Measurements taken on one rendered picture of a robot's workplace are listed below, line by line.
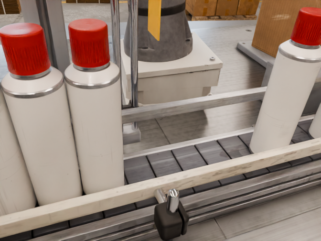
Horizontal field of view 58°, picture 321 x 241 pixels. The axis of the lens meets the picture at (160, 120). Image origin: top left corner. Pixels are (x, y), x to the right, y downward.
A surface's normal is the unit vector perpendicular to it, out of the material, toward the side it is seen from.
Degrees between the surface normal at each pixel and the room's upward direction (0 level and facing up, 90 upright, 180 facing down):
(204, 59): 5
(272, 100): 90
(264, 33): 90
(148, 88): 90
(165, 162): 0
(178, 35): 69
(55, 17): 90
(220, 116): 0
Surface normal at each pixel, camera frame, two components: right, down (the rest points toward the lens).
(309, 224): 0.05, -0.80
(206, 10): 0.21, 0.62
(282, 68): -0.85, 0.28
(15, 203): 0.63, 0.48
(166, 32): 0.25, 0.28
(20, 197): 0.81, 0.38
